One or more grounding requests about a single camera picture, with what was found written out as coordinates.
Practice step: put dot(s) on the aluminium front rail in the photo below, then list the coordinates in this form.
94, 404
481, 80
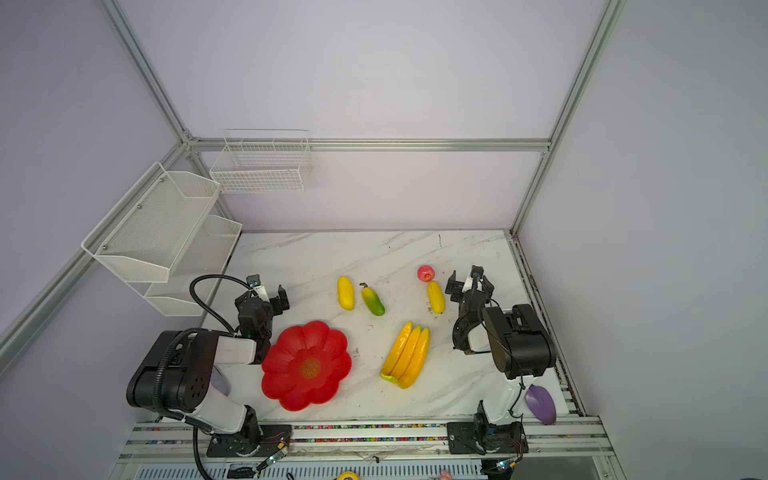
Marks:
378, 440

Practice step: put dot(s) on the red fake apple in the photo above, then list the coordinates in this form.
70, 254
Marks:
426, 273

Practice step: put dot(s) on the white wire basket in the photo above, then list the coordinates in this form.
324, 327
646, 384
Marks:
256, 161

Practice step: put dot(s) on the red flower-shaped fruit bowl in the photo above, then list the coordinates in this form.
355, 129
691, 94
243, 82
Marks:
306, 366

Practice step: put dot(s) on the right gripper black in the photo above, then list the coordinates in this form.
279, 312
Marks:
455, 289

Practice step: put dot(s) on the white mesh shelf upper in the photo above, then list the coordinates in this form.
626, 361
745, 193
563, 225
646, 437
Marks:
143, 239

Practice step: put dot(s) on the white mesh shelf lower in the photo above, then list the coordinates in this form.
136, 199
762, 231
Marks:
208, 253

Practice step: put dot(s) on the white mesh shelf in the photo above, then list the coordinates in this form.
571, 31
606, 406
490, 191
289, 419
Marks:
208, 253
143, 239

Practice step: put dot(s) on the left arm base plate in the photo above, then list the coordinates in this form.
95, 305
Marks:
264, 443

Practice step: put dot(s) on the yellow fake banana bunch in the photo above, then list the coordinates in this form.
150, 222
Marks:
407, 356

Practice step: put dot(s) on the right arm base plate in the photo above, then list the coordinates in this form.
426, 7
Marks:
481, 436

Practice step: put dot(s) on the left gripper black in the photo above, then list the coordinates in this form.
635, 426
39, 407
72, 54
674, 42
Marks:
274, 303

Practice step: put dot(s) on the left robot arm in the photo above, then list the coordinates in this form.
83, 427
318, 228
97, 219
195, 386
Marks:
175, 379

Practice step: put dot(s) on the purple plastic scoop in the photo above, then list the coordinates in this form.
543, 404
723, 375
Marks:
541, 404

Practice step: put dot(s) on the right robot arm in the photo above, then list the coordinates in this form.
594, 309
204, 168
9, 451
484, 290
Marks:
519, 345

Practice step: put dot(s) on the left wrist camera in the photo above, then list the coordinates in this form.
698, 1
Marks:
256, 285

